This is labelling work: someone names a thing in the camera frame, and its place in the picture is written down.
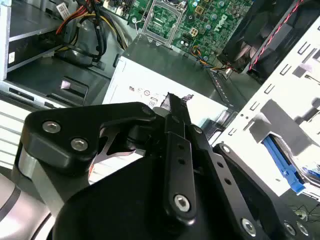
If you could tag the hard disk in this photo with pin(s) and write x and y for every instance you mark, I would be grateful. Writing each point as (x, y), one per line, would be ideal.
(277, 160)

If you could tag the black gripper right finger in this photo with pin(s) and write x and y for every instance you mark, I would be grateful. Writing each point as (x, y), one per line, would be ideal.
(225, 175)

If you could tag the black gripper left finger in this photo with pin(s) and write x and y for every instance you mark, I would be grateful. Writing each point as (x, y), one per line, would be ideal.
(75, 130)

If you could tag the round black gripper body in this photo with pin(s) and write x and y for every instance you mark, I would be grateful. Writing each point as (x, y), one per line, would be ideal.
(125, 205)

